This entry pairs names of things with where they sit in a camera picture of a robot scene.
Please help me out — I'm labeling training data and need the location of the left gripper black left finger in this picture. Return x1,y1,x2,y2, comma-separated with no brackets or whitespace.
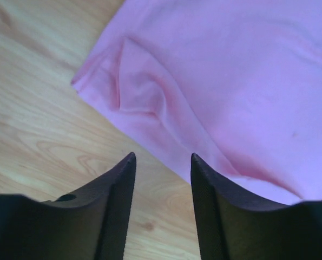
0,153,136,259

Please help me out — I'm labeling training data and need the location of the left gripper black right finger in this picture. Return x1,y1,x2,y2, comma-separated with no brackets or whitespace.
190,154,322,259

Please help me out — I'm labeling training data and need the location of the pink t shirt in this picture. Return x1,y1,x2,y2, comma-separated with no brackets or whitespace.
71,1,322,204

